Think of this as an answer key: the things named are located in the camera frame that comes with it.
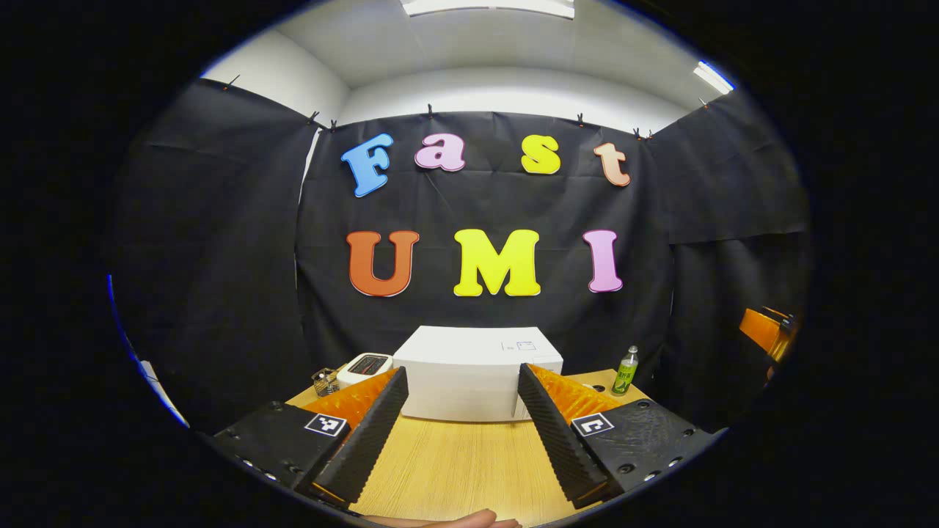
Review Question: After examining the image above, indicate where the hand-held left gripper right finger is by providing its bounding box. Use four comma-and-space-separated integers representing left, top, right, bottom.
517, 363, 723, 510

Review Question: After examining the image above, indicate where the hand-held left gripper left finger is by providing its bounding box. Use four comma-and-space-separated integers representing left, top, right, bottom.
209, 367, 410, 510

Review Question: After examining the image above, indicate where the white microwave oven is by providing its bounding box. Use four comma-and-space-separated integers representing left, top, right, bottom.
392, 326, 564, 422

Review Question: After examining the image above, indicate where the white toaster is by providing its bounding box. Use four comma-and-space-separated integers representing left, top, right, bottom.
336, 353, 395, 389

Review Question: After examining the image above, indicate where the green drink bottle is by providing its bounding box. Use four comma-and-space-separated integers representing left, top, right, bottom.
611, 345, 640, 397

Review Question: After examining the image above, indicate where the black backdrop cloth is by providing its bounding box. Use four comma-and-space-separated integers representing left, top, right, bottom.
106, 77, 815, 437

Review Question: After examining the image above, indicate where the narrow ceiling light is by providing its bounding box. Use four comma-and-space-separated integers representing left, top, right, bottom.
693, 60, 734, 96

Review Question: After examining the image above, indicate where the large ceiling light panel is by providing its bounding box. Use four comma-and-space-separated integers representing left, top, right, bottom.
400, 0, 577, 21

